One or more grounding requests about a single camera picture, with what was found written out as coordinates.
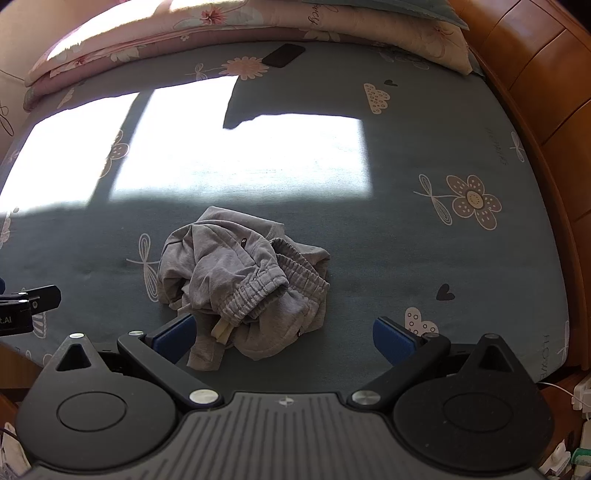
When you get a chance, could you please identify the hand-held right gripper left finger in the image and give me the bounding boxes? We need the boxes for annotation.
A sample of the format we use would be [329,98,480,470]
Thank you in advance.
[56,314,221,412]

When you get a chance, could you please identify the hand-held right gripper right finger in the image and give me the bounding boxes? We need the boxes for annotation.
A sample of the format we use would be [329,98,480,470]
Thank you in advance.
[348,316,514,411]

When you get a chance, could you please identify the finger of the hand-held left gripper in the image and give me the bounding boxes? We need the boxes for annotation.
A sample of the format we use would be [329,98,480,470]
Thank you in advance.
[0,285,62,311]

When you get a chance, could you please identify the grey sweatpants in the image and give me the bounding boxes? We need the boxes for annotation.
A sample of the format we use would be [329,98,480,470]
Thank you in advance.
[157,206,331,371]

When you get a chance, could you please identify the wooden nightstand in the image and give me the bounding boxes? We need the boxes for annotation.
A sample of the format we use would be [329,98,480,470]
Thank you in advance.
[536,369,591,467]

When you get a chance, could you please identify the white charger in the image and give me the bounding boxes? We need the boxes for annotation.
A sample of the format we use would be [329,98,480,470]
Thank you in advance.
[571,374,591,418]

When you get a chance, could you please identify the small white object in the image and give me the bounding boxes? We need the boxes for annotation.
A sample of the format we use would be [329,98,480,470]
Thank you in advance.
[540,438,573,476]

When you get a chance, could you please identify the pink floral quilt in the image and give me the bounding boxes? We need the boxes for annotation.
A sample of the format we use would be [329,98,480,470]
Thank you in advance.
[25,0,472,88]

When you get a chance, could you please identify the black phone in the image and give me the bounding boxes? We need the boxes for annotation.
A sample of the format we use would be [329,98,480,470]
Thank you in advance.
[262,44,306,69]

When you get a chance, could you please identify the wooden headboard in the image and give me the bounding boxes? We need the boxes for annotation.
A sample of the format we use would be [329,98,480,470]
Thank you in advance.
[448,0,591,384]

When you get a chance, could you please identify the blue floral pillow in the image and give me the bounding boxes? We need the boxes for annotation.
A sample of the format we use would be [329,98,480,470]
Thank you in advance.
[300,0,469,31]

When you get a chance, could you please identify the wooden bed frame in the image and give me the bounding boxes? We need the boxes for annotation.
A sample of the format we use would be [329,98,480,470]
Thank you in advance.
[0,344,43,409]

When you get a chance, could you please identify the thin white cable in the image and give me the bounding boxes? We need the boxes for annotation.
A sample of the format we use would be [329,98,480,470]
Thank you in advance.
[538,381,578,398]

